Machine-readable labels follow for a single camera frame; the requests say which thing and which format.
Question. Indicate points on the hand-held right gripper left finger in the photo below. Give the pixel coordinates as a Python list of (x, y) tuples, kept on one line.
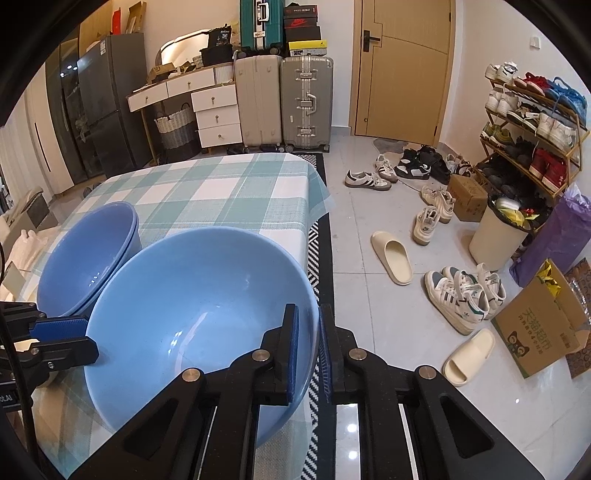
[(291, 355)]

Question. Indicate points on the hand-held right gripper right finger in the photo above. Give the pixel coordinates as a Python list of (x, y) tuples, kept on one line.
[(324, 360)]

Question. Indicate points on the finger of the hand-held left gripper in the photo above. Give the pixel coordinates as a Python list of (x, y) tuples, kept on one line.
[(69, 351), (60, 328)]

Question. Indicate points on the light blue bowl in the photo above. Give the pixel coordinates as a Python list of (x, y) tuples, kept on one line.
[(184, 314)]

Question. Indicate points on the white plastic bag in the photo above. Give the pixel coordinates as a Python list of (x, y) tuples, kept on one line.
[(27, 249)]

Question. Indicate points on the cream slide sandal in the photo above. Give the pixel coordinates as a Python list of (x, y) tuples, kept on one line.
[(395, 258), (471, 355)]

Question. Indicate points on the beige white sneaker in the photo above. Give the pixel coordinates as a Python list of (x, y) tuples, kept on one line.
[(425, 226), (438, 201)]

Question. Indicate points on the white wardrobe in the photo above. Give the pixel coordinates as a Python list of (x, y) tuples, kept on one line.
[(48, 147)]

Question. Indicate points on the green checked tablecloth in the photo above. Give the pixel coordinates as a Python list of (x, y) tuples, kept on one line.
[(207, 194)]

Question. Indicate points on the white black striped sneaker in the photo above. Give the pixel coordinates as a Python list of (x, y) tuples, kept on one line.
[(385, 168), (367, 180)]

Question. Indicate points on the white trash bin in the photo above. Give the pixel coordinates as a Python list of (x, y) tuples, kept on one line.
[(494, 240)]

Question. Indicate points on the green printed cardboard box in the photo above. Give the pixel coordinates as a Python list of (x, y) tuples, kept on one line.
[(535, 332)]

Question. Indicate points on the black glass cabinet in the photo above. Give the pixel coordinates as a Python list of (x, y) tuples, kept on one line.
[(62, 115)]

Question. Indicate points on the small brown cardboard box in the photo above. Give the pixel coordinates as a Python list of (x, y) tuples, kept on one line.
[(468, 201)]

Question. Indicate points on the grey doormat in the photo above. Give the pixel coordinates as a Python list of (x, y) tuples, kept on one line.
[(390, 145)]

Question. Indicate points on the pile of black sneakers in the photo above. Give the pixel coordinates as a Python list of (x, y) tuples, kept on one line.
[(429, 161)]

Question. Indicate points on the dark grey refrigerator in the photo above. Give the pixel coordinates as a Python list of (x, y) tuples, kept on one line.
[(111, 106)]

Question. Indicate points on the woven laundry basket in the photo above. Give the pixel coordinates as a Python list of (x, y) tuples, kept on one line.
[(175, 131)]

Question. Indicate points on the white vanity desk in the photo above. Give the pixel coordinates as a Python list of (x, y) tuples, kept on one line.
[(217, 120)]

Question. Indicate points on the silver suitcase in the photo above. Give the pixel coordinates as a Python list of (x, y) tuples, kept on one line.
[(304, 101)]

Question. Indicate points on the beige suitcase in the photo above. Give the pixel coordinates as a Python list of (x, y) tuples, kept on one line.
[(258, 101)]

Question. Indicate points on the purple bag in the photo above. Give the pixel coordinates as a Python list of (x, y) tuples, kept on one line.
[(563, 230)]

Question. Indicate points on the wooden door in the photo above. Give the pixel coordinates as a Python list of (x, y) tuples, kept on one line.
[(401, 83)]

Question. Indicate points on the yellow black shoe box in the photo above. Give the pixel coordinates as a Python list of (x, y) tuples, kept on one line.
[(307, 47)]

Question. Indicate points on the black storage box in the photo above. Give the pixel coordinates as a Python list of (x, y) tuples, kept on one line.
[(216, 56)]

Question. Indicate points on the arched vanity mirror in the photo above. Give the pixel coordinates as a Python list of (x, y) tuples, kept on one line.
[(184, 46)]

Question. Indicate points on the plain black shoe box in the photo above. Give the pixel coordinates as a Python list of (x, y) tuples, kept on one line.
[(302, 34)]

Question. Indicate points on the folded cardboard sheets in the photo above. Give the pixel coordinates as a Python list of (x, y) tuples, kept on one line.
[(136, 16)]

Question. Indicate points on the black paper bag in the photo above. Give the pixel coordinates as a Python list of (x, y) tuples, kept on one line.
[(219, 38)]

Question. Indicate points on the wooden shoe rack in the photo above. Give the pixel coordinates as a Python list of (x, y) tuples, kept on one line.
[(576, 143)]

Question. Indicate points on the red black shoe box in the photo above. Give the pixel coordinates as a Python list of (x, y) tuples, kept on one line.
[(301, 22)]

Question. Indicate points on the teal suitcase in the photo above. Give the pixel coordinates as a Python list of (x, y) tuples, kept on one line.
[(251, 23)]

